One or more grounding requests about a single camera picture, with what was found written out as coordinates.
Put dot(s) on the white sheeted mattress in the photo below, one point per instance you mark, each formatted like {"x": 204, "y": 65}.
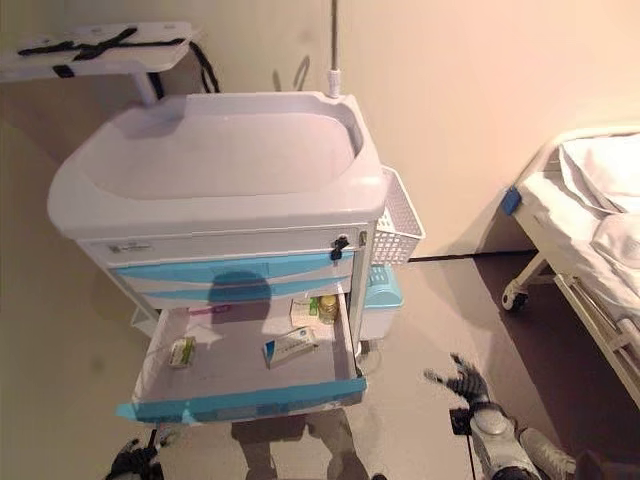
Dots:
{"x": 555, "y": 220}

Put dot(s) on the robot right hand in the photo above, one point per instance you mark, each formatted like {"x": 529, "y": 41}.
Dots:
{"x": 470, "y": 390}

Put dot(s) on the white medical cart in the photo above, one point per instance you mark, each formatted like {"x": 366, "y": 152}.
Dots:
{"x": 200, "y": 150}

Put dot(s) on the yellow medicine bottle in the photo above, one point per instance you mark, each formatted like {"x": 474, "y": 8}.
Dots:
{"x": 329, "y": 310}

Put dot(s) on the white blue medicine box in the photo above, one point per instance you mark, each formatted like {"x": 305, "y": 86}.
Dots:
{"x": 290, "y": 347}

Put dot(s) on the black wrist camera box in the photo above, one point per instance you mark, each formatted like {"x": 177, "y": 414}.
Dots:
{"x": 461, "y": 422}

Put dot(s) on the white hospital bed frame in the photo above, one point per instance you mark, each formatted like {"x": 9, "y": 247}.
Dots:
{"x": 530, "y": 270}

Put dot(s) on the white medicine box green stripe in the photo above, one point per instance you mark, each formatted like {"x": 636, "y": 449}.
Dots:
{"x": 302, "y": 312}

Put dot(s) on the white plastic mesh basket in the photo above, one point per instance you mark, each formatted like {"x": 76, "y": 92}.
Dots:
{"x": 400, "y": 240}

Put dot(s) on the white quilt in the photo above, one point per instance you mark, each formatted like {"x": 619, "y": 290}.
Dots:
{"x": 610, "y": 170}

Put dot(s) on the black cart keys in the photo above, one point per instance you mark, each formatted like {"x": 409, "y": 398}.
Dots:
{"x": 339, "y": 243}

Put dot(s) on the white lockable cart drawer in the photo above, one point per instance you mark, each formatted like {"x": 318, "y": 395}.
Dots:
{"x": 225, "y": 245}

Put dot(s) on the blue bed tag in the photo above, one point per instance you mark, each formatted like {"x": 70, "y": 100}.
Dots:
{"x": 511, "y": 201}

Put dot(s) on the white bin blue lid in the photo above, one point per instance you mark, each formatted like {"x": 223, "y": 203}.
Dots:
{"x": 382, "y": 300}

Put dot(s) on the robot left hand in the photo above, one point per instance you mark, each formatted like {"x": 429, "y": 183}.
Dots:
{"x": 132, "y": 465}

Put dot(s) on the bed caster wheel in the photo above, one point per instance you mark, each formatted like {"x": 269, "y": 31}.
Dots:
{"x": 515, "y": 301}

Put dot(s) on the metal infusion pole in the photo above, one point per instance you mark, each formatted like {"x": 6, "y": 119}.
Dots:
{"x": 336, "y": 40}

